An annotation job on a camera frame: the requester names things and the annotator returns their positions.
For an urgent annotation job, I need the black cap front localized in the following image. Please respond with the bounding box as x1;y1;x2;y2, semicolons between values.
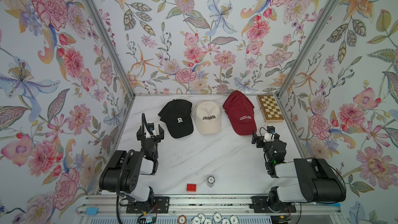
158;99;194;139

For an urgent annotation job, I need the red cap back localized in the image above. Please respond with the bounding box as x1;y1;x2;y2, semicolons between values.
223;97;257;136

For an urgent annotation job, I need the red cap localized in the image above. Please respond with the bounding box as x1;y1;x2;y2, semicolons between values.
223;97;257;136
223;90;248;108

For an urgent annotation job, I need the cream cap front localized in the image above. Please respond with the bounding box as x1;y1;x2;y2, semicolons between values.
191;101;222;135

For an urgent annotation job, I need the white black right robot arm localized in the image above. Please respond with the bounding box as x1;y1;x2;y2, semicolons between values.
251;131;346;205

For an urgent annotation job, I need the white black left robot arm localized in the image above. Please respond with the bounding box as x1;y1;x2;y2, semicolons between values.
99;123;164;205

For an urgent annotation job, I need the stack of poker chips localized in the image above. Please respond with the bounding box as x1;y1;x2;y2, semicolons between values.
207;176;215;187

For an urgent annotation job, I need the wooden chess board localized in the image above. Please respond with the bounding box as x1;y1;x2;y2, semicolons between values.
257;94;284;123

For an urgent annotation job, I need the red cap front centre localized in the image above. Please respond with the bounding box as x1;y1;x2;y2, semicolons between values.
223;90;248;108

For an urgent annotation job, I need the red toy brick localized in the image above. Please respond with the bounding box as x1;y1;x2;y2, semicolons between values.
186;184;197;192

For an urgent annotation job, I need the orange poker chip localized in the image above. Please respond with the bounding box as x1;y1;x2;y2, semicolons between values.
177;215;187;224

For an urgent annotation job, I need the white poker chip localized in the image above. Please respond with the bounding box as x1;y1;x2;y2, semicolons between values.
229;215;239;224
190;216;201;224
212;213;222;224
197;213;206;223
221;218;231;224

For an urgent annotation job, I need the blue toy microphone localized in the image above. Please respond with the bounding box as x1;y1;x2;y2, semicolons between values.
327;202;341;207

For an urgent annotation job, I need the blue tag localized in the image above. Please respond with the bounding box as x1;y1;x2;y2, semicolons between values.
85;207;98;216

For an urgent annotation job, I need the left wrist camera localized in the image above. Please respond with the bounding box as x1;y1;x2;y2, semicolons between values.
146;122;156;138

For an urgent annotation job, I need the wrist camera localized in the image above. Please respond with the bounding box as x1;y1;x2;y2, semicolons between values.
146;122;156;138
264;125;276;142

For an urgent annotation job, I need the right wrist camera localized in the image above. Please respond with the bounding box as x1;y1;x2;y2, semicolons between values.
264;125;276;142

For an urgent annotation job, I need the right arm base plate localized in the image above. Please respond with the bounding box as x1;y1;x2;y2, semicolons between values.
249;196;297;214

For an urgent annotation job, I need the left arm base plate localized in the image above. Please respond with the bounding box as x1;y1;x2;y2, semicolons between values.
126;197;170;214

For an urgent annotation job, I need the aluminium front rail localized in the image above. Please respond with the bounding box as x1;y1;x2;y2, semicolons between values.
75;194;342;217

